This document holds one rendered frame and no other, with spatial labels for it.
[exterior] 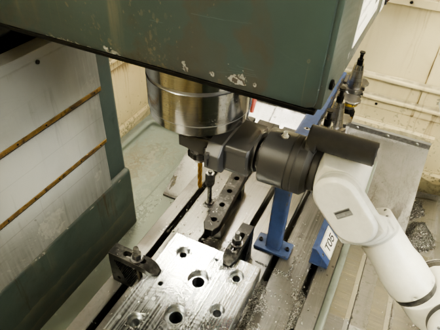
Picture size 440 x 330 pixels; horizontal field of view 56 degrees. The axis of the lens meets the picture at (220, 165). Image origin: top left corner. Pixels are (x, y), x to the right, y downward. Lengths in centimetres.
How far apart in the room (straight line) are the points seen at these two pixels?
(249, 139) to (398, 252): 27
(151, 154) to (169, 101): 139
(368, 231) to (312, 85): 25
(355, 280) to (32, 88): 101
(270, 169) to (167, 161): 133
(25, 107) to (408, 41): 121
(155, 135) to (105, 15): 159
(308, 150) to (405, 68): 107
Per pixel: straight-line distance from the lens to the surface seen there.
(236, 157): 62
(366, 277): 138
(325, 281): 113
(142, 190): 178
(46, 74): 100
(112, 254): 102
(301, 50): 41
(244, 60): 44
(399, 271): 67
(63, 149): 111
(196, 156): 69
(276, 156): 60
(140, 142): 204
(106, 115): 127
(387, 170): 169
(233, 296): 96
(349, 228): 61
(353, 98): 121
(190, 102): 56
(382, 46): 161
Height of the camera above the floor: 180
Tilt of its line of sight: 40 degrees down
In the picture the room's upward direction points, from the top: 3 degrees clockwise
